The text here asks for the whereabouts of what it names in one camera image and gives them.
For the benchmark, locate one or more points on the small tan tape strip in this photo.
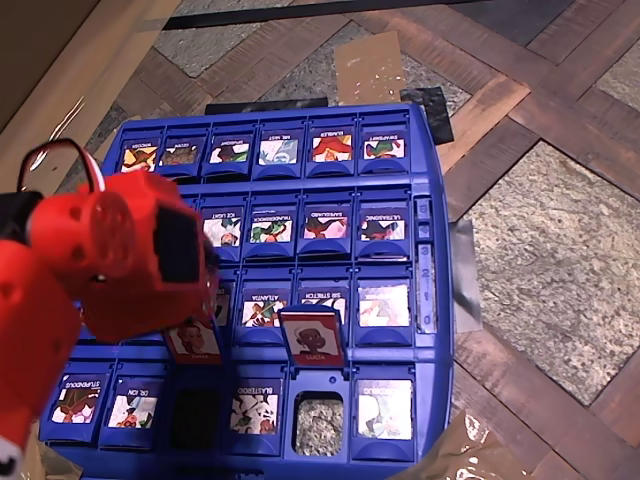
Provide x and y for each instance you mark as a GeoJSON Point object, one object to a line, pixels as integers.
{"type": "Point", "coordinates": [107, 142]}

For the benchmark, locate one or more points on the translucent brown tape piece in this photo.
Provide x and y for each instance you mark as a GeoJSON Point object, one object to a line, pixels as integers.
{"type": "Point", "coordinates": [55, 465]}
{"type": "Point", "coordinates": [465, 450]}

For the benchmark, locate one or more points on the Gecko card flap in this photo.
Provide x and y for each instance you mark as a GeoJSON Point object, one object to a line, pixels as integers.
{"type": "Point", "coordinates": [179, 155]}

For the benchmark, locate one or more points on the Sparkshot card flap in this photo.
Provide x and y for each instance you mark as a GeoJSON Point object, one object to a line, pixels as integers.
{"type": "Point", "coordinates": [229, 152]}

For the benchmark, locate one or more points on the Safeguard card flap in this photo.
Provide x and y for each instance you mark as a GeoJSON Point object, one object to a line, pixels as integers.
{"type": "Point", "coordinates": [326, 226]}

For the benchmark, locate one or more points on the Swampbat card flap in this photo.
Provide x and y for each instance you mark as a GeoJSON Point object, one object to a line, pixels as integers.
{"type": "Point", "coordinates": [383, 147]}

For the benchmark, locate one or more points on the Ultrasonic card flap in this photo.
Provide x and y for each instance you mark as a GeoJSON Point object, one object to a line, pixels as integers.
{"type": "Point", "coordinates": [382, 227]}

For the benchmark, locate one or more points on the blue guessing game board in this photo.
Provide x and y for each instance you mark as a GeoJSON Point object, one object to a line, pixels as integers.
{"type": "Point", "coordinates": [385, 185]}

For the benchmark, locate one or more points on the Dr Ion card flap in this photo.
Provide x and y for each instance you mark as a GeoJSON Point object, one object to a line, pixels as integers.
{"type": "Point", "coordinates": [134, 405]}

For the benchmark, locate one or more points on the glossy black tape piece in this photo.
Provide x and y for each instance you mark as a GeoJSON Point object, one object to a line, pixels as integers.
{"type": "Point", "coordinates": [465, 270]}

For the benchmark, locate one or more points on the brown cardboard box wall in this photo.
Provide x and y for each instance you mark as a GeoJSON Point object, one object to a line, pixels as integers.
{"type": "Point", "coordinates": [50, 75]}

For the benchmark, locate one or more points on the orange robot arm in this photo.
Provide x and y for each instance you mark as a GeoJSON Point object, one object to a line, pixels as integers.
{"type": "Point", "coordinates": [35, 310]}

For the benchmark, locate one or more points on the long black tape strip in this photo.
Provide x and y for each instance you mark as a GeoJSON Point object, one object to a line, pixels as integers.
{"type": "Point", "coordinates": [250, 18]}

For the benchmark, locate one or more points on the Blasteroid card flap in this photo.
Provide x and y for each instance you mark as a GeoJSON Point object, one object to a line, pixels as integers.
{"type": "Point", "coordinates": [254, 407]}

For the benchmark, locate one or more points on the Stupendous card flap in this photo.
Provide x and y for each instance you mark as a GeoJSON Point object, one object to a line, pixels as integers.
{"type": "Point", "coordinates": [80, 400]}

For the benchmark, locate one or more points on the Sir Stretch card flap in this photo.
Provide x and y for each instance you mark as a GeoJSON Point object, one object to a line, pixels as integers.
{"type": "Point", "coordinates": [322, 295]}

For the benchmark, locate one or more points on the Lucia portrait card flap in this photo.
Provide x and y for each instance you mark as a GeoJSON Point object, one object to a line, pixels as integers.
{"type": "Point", "coordinates": [312, 340]}

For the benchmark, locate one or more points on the square brown tape patch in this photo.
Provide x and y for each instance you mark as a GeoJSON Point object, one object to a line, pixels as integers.
{"type": "Point", "coordinates": [370, 67]}

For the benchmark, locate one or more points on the Eric Eagle card flap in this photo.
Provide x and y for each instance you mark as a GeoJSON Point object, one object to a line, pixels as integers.
{"type": "Point", "coordinates": [225, 305]}

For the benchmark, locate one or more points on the Mr Mist card flap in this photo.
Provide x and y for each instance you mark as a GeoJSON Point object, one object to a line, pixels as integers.
{"type": "Point", "coordinates": [278, 150]}

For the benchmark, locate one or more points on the Ice Light card flap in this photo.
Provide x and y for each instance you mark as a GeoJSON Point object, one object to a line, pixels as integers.
{"type": "Point", "coordinates": [225, 225]}

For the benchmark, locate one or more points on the faded card flap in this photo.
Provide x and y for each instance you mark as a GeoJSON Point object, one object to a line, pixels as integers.
{"type": "Point", "coordinates": [384, 410]}
{"type": "Point", "coordinates": [384, 306]}

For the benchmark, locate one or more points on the Atlantia card flap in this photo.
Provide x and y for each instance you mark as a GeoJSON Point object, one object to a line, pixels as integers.
{"type": "Point", "coordinates": [260, 310]}

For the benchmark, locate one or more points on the Whiplash card flap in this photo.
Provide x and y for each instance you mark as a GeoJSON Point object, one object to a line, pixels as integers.
{"type": "Point", "coordinates": [139, 156]}

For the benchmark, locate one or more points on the Robo-Joe Dana card flap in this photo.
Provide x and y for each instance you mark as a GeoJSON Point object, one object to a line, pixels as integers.
{"type": "Point", "coordinates": [192, 345]}

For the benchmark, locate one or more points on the Rambler card flap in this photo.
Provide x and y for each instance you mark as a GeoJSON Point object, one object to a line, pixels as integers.
{"type": "Point", "coordinates": [331, 148]}

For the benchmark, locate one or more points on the Thunderrock card flap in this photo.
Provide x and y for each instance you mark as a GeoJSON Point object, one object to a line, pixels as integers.
{"type": "Point", "coordinates": [271, 229]}

